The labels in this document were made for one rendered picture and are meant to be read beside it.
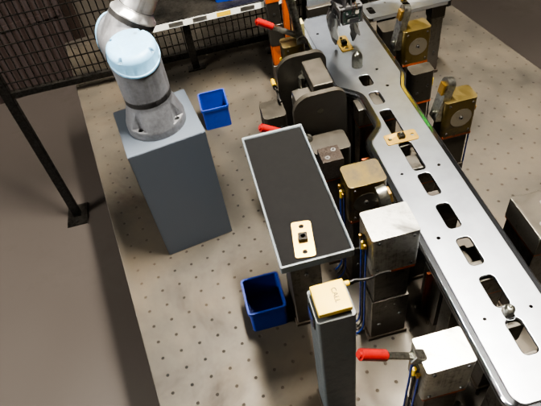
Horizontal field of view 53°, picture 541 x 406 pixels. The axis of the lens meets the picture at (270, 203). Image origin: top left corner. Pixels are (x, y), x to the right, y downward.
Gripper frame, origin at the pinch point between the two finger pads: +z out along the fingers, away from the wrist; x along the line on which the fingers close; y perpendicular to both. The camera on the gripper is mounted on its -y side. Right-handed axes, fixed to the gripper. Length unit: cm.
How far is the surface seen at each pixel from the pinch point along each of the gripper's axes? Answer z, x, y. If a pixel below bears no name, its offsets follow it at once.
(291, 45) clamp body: -2.8, -17.0, 2.0
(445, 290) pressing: 1, -10, 92
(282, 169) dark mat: -14, -35, 63
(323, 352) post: -2, -37, 99
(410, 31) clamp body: -2.4, 18.0, 8.6
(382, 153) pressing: 2, -7, 50
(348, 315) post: -12, -32, 99
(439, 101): -2.1, 12.2, 41.4
